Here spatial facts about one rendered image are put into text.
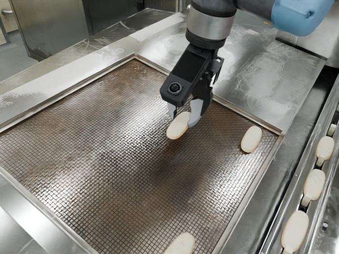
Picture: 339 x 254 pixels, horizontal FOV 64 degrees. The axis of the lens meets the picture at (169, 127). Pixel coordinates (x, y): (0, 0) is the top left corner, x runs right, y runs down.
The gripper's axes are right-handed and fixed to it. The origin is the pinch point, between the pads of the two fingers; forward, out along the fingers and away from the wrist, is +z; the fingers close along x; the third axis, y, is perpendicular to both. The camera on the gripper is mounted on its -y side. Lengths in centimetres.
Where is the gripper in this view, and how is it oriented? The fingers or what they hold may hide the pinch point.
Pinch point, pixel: (180, 120)
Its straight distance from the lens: 59.8
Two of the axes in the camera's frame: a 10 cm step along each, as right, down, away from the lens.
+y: 4.7, -5.8, 6.6
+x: -8.7, -4.3, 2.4
